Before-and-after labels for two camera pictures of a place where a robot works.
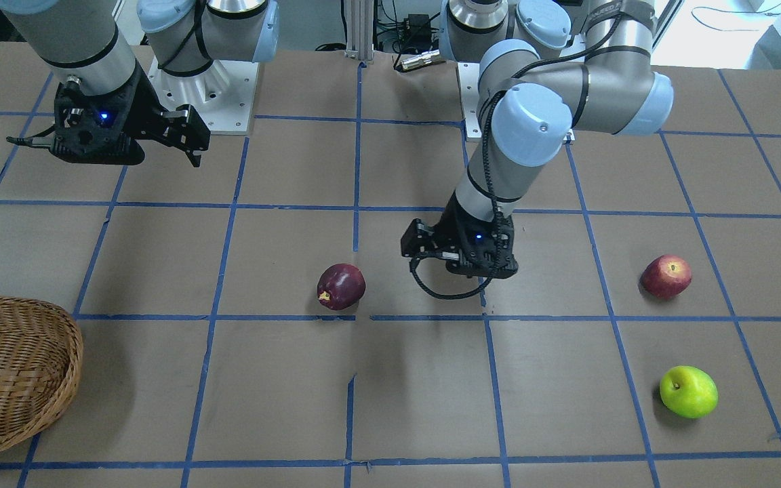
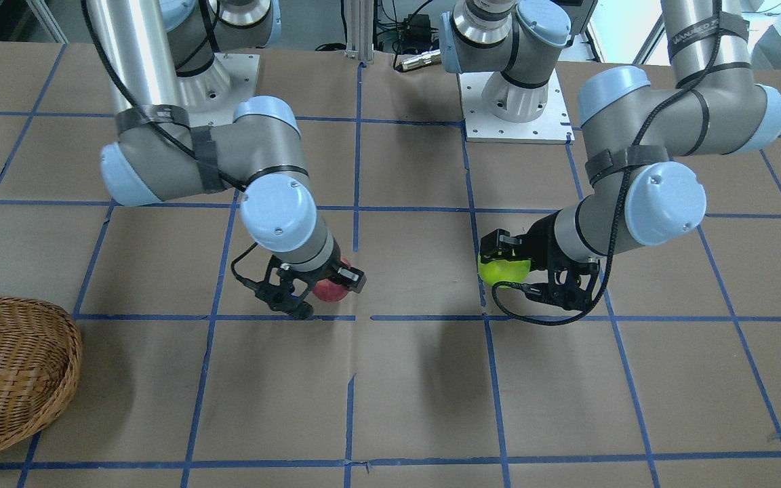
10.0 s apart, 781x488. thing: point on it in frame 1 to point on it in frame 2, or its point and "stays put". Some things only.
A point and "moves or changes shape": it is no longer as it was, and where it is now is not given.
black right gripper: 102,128 to 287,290
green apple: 689,392 moves or changes shape
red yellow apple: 666,276 to 330,291
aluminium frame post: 360,30 stays put
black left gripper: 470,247 to 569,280
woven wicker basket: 17,362 stays put
